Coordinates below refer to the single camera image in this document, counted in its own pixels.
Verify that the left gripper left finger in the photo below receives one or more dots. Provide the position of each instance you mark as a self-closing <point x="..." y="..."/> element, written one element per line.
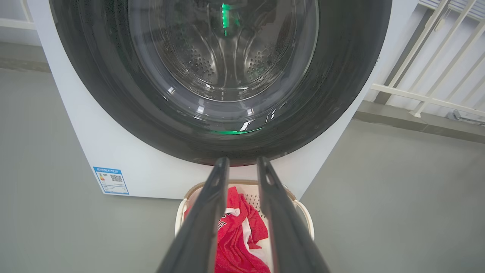
<point x="201" y="227"/>

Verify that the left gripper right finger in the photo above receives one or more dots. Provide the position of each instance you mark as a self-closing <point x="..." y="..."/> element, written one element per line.
<point x="288" y="231"/>

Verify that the red jersey with white trim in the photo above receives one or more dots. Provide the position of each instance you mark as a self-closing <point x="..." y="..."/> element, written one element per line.
<point x="238" y="239"/>

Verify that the dark round washing machine door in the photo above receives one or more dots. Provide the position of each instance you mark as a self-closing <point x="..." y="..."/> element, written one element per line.
<point x="322" y="113"/>

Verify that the cream perforated laundry basket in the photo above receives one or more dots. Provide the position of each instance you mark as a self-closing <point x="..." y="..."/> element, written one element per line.
<point x="305" y="216"/>

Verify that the white front-load washing machine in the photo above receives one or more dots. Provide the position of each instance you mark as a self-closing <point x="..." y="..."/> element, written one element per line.
<point x="125" y="151"/>

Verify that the blue energy label sticker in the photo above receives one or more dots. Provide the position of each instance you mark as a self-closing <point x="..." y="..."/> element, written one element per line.
<point x="111" y="180"/>

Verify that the white metal railing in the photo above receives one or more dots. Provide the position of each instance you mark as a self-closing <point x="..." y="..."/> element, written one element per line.
<point x="428" y="98"/>
<point x="15" y="23"/>

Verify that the grey metal floor fitting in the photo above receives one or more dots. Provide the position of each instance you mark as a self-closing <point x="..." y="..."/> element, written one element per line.
<point x="460" y="116"/>

